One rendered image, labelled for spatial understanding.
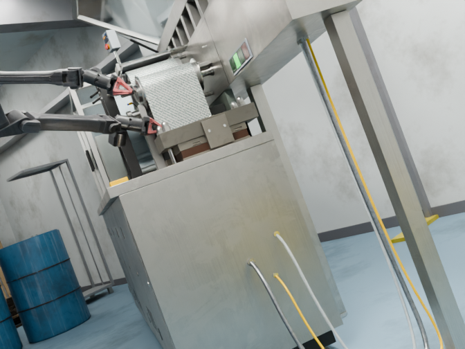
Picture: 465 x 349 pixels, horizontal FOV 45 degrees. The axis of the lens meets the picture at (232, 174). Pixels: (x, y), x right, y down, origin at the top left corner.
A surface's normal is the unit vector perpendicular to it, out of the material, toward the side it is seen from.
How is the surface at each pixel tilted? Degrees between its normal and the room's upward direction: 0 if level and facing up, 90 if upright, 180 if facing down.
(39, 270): 90
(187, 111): 91
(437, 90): 90
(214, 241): 90
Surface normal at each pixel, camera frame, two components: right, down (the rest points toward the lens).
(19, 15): 0.65, -0.25
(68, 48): -0.67, 0.25
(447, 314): 0.25, -0.10
